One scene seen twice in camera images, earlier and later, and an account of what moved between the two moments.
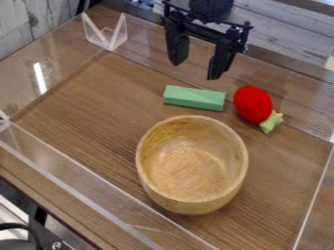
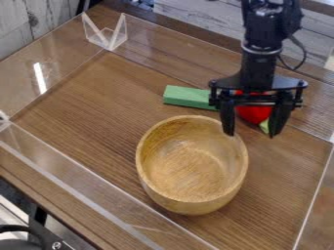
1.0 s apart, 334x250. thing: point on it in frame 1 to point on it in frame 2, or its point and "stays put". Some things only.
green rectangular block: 194,98 stays put
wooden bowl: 192,162 stays put
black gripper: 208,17 to 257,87
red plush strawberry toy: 253,105 stays put
